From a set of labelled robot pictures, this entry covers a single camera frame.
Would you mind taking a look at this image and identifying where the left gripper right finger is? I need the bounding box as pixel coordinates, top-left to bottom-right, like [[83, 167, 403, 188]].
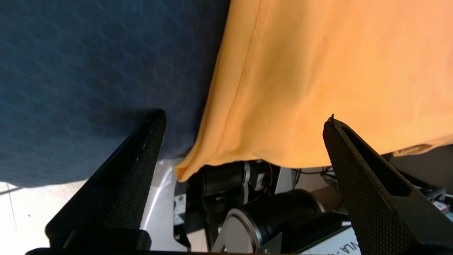
[[323, 114, 453, 255]]

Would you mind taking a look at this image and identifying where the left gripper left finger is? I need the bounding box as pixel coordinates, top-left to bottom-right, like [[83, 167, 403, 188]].
[[45, 109, 167, 250]]

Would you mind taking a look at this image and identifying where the yellow t-shirt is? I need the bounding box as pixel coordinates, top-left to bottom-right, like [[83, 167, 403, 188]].
[[174, 0, 453, 183]]

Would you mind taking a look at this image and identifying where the robot torso and base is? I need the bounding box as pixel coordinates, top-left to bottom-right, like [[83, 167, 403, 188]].
[[142, 158, 453, 255]]

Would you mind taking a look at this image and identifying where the blue bed sheet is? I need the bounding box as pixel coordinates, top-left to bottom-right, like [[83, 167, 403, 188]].
[[0, 0, 230, 188]]

